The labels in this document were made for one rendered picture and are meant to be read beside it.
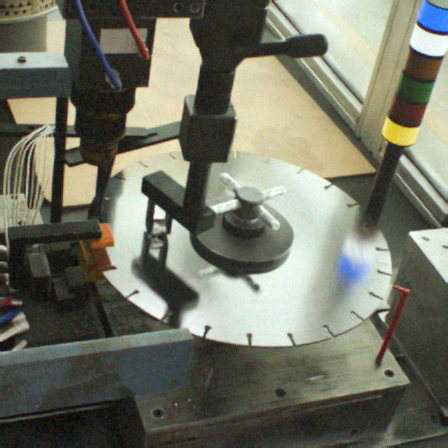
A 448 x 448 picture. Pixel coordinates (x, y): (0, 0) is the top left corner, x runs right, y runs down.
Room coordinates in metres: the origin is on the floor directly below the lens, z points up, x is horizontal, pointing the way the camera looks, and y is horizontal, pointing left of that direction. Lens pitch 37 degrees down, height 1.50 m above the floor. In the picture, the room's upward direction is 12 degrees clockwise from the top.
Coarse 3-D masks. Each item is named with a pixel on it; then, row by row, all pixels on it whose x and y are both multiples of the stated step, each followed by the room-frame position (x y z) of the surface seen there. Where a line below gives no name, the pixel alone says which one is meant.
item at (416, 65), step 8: (408, 48) 0.97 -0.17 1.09; (408, 56) 0.96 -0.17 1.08; (416, 56) 0.95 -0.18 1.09; (424, 56) 0.95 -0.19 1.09; (408, 64) 0.96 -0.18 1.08; (416, 64) 0.95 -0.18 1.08; (424, 64) 0.95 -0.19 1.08; (432, 64) 0.95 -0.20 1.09; (440, 64) 0.96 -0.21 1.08; (408, 72) 0.96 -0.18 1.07; (416, 72) 0.95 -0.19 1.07; (424, 72) 0.95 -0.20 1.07; (432, 72) 0.95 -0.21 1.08; (424, 80) 0.95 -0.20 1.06; (432, 80) 0.95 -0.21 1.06
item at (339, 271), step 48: (288, 192) 0.82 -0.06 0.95; (336, 192) 0.84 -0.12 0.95; (144, 240) 0.68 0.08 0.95; (192, 240) 0.70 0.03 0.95; (336, 240) 0.75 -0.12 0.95; (384, 240) 0.77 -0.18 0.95; (144, 288) 0.61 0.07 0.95; (192, 288) 0.62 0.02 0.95; (240, 288) 0.64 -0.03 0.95; (288, 288) 0.65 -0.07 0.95; (336, 288) 0.67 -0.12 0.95; (384, 288) 0.68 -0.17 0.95; (240, 336) 0.57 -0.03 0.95; (336, 336) 0.60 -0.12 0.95
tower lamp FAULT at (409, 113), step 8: (392, 104) 0.97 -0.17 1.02; (400, 104) 0.95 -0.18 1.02; (408, 104) 0.95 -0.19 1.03; (416, 104) 0.95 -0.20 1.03; (424, 104) 0.96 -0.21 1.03; (392, 112) 0.96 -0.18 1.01; (400, 112) 0.95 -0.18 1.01; (408, 112) 0.95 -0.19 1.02; (416, 112) 0.95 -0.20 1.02; (424, 112) 0.96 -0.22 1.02; (400, 120) 0.95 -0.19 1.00; (408, 120) 0.95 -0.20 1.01; (416, 120) 0.95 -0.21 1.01
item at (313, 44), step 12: (300, 36) 0.65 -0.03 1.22; (312, 36) 0.65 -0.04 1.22; (324, 36) 0.65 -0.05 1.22; (240, 48) 0.63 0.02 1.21; (252, 48) 0.63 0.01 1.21; (264, 48) 0.64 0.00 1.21; (276, 48) 0.64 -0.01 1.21; (288, 48) 0.64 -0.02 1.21; (300, 48) 0.64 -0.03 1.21; (312, 48) 0.64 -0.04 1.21; (324, 48) 0.65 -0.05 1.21
